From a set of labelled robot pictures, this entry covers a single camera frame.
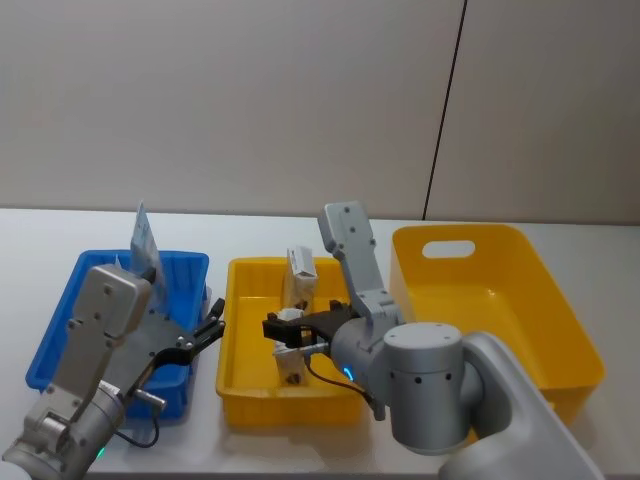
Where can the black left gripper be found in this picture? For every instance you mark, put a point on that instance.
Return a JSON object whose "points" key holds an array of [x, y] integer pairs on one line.
{"points": [[150, 340]]}

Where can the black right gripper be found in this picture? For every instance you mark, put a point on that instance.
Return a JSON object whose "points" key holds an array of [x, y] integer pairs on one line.
{"points": [[327, 327]]}

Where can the clear bag with blue label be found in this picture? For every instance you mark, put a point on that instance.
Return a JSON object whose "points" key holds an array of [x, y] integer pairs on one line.
{"points": [[144, 245]]}

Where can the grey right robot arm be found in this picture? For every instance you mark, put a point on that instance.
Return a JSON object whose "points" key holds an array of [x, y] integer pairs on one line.
{"points": [[430, 390]]}

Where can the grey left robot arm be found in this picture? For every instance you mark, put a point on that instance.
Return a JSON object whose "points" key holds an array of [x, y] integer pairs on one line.
{"points": [[95, 320]]}

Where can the small clear plastic bag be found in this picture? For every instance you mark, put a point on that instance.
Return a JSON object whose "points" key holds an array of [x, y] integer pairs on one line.
{"points": [[119, 262]]}

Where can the shallow yellow plastic tray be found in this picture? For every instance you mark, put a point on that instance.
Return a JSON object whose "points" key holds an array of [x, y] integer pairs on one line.
{"points": [[250, 365]]}

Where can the blue plastic bin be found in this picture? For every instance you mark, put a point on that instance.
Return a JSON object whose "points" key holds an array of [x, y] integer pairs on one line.
{"points": [[60, 345]]}

